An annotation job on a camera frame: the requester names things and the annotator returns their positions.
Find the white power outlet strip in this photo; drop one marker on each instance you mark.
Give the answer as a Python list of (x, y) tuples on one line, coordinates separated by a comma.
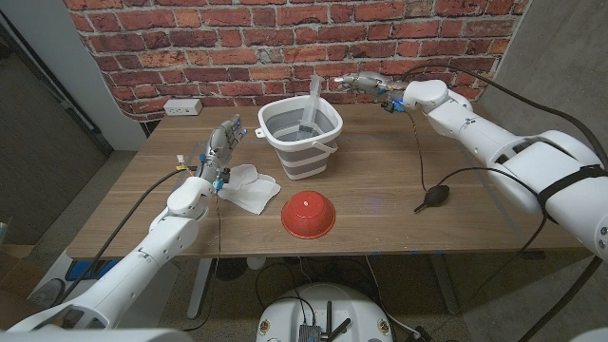
[(182, 107)]

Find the blue floor object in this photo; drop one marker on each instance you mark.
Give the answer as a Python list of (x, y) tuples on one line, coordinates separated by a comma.
[(81, 270)]

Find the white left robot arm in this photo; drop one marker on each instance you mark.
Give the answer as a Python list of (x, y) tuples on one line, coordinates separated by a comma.
[(142, 266)]

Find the large clear plastic syringe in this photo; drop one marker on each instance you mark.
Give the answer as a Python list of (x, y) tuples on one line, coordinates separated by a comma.
[(313, 104)]

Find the white table leg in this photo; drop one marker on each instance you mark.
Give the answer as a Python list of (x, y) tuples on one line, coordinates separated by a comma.
[(199, 285)]

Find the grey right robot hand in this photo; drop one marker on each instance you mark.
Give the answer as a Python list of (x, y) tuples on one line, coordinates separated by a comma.
[(370, 84)]

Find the red bowl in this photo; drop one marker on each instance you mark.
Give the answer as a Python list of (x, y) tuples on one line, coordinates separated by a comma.
[(308, 216)]

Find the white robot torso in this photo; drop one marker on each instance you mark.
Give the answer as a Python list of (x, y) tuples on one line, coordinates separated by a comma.
[(285, 313)]

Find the white cloth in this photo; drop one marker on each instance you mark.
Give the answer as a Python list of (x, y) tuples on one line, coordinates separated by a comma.
[(256, 192)]

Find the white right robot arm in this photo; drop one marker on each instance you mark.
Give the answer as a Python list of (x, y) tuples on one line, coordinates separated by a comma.
[(480, 130)]

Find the grey table leg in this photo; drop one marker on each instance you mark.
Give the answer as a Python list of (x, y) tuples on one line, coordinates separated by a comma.
[(444, 285)]

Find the black rubber air blower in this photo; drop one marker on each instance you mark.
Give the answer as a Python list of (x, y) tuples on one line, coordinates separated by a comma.
[(436, 195)]

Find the grey module with black antennas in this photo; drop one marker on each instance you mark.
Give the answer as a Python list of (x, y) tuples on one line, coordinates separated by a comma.
[(309, 333)]

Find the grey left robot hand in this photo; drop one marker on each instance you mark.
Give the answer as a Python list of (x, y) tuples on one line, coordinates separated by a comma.
[(218, 152)]

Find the brick print backdrop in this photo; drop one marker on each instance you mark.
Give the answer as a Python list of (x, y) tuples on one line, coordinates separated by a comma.
[(237, 43)]

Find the white grey collapsible bucket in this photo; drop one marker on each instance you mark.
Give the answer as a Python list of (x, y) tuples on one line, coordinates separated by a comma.
[(304, 159)]

